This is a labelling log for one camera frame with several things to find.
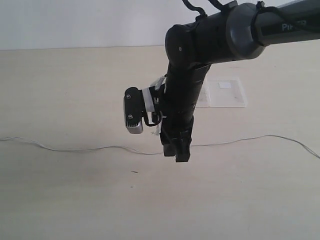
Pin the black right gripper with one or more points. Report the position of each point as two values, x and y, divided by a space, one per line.
176 130

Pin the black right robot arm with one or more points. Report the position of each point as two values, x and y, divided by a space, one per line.
237 32

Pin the clear open plastic case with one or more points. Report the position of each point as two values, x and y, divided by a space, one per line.
222 92

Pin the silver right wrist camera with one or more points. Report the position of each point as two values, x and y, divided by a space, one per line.
133 108

